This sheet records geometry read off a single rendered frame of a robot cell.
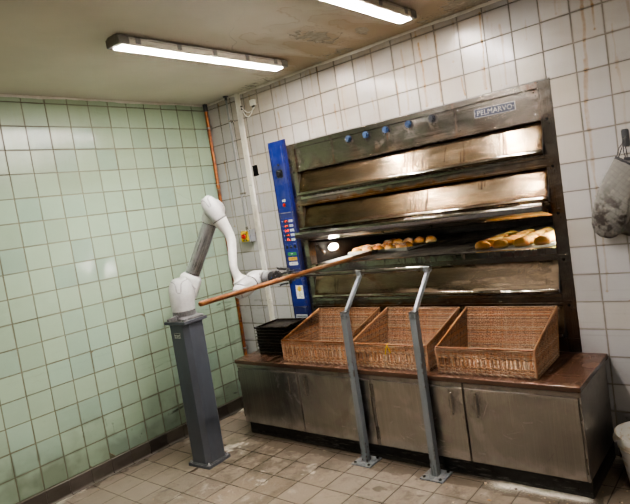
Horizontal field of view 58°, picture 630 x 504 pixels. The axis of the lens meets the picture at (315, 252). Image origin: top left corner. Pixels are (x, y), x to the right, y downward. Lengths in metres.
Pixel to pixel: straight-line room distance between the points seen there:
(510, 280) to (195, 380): 2.10
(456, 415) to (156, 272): 2.44
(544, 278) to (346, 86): 1.80
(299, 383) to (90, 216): 1.85
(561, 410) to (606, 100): 1.58
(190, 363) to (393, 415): 1.35
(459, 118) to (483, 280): 0.99
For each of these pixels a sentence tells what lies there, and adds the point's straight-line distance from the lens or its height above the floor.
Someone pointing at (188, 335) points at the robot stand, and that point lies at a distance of 3.84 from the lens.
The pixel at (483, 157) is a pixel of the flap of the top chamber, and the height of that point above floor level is 1.74.
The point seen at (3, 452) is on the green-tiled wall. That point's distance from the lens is 4.07.
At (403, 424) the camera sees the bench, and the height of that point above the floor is 0.26.
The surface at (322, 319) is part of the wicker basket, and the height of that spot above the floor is 0.77.
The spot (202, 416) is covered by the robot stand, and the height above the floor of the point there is 0.35.
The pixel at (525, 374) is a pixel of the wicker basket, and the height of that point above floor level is 0.60.
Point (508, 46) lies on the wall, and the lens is 3.53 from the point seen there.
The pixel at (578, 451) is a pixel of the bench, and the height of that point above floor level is 0.26.
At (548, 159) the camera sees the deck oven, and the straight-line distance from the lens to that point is 3.41.
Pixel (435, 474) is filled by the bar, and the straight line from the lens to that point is 3.49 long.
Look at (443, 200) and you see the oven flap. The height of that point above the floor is 1.53.
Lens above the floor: 1.60
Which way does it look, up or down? 4 degrees down
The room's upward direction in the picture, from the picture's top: 9 degrees counter-clockwise
